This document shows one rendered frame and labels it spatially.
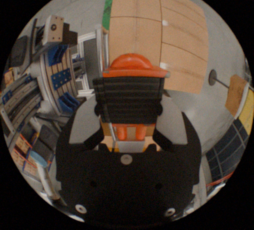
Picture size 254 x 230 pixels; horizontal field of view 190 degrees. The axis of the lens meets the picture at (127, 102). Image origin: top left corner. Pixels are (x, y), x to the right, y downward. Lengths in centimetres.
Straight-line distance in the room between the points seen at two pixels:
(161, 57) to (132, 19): 39
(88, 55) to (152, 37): 76
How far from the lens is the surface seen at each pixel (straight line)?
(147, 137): 44
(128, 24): 69
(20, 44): 45
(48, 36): 36
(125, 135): 17
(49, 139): 50
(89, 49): 109
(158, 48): 68
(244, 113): 735
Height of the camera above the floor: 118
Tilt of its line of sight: 57 degrees down
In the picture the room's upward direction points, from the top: 177 degrees counter-clockwise
